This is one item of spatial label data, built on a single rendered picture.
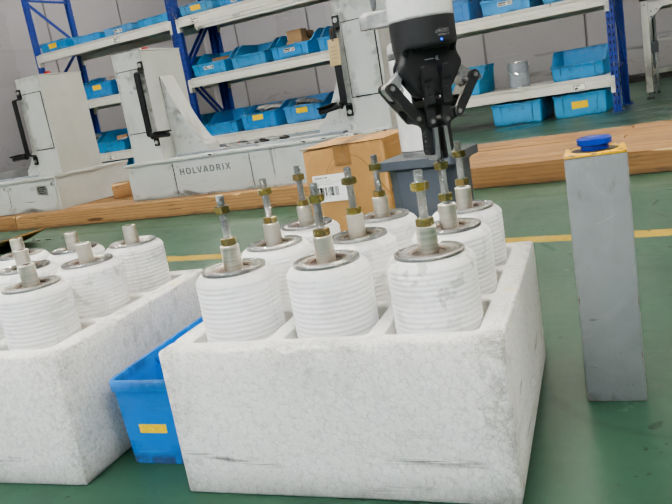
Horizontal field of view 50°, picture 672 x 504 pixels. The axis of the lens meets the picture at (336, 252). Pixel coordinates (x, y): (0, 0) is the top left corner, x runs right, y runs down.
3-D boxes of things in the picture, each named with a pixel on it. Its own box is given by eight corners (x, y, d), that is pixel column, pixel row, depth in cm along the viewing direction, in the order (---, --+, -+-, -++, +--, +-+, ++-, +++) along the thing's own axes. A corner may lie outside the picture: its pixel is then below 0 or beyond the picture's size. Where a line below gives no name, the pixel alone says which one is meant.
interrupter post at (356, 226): (368, 235, 92) (364, 210, 91) (366, 239, 90) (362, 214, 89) (350, 237, 93) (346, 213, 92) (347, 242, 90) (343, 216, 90)
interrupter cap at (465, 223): (407, 233, 89) (407, 228, 89) (458, 220, 92) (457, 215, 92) (441, 240, 82) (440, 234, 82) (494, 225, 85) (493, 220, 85)
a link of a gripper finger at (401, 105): (380, 83, 82) (416, 114, 85) (372, 95, 82) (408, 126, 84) (392, 81, 80) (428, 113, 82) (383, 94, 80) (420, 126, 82)
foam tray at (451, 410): (307, 363, 121) (288, 261, 117) (546, 356, 107) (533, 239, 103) (189, 492, 86) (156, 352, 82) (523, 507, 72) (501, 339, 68)
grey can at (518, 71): (512, 88, 544) (509, 62, 540) (533, 85, 537) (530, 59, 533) (507, 89, 531) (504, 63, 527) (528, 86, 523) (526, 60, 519)
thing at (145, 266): (148, 337, 127) (125, 238, 123) (195, 334, 124) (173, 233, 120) (116, 358, 118) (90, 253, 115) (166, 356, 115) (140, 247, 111)
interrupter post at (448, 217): (436, 231, 88) (432, 204, 87) (452, 226, 89) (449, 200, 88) (447, 233, 85) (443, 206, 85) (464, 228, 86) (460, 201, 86)
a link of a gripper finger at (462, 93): (475, 66, 84) (450, 109, 83) (485, 75, 85) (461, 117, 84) (462, 69, 86) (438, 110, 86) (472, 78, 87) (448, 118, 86)
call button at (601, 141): (578, 153, 89) (576, 136, 88) (612, 148, 87) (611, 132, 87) (577, 157, 85) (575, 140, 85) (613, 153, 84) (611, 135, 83)
